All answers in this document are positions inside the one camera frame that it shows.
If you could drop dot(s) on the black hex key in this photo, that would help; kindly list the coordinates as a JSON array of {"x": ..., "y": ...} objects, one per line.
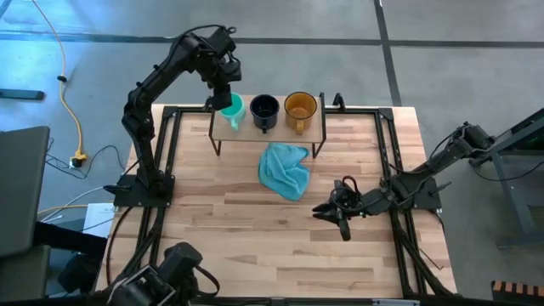
[{"x": 429, "y": 258}]

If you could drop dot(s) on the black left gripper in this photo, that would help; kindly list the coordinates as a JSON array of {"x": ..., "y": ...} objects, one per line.
[{"x": 223, "y": 74}]

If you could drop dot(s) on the orange black striped block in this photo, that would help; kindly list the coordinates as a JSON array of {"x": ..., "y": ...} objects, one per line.
[{"x": 516, "y": 291}]

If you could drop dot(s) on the black metal table frame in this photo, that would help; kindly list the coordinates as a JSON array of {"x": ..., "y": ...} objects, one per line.
[{"x": 357, "y": 111}]

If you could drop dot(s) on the blue cloth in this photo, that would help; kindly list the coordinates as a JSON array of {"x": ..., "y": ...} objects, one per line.
[{"x": 280, "y": 172}]

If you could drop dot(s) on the teal mug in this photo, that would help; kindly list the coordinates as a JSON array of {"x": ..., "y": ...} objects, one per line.
[{"x": 238, "y": 112}]

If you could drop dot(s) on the black mug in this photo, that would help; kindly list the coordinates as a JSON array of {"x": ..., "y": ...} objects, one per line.
[{"x": 264, "y": 110}]

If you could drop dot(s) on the dark grey box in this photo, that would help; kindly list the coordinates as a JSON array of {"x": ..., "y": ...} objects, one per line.
[{"x": 21, "y": 276}]

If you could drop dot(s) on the grey metal cart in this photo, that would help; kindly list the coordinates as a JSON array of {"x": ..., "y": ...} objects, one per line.
[{"x": 520, "y": 144}]

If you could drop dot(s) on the amber glass mug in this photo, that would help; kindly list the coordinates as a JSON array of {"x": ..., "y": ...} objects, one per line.
[{"x": 300, "y": 110}]

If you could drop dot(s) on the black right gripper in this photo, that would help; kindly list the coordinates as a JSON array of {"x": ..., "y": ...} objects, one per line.
[{"x": 348, "y": 202}]

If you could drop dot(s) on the yellow plug with adapter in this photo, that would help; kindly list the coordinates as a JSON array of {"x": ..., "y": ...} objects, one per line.
[{"x": 77, "y": 160}]

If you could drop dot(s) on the dark grey monitor panel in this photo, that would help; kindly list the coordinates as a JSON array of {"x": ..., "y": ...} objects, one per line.
[{"x": 21, "y": 187}]

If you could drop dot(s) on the white paper sheet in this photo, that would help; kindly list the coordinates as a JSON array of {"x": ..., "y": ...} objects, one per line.
[{"x": 98, "y": 219}]

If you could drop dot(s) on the black beam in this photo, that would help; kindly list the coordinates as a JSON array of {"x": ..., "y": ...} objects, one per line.
[{"x": 68, "y": 238}]

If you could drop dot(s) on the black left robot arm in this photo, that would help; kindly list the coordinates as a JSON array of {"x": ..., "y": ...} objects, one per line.
[{"x": 140, "y": 106}]

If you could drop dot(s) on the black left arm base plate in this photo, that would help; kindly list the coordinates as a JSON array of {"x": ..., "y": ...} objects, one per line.
[{"x": 127, "y": 195}]

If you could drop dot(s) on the black flat floor bar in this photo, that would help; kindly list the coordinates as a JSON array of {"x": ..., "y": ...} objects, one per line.
[{"x": 21, "y": 94}]

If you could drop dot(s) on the silver metal bracket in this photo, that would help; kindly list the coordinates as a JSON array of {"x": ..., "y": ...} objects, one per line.
[{"x": 395, "y": 302}]

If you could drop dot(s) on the wooden shelf black legs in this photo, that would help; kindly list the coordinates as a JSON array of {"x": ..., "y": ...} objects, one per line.
[{"x": 255, "y": 135}]

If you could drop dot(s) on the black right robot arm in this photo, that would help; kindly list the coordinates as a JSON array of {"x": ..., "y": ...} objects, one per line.
[{"x": 446, "y": 153}]

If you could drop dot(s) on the black bag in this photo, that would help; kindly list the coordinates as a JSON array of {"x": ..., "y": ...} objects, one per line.
[{"x": 78, "y": 272}]

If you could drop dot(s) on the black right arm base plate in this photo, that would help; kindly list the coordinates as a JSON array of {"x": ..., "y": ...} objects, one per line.
[{"x": 431, "y": 202}]

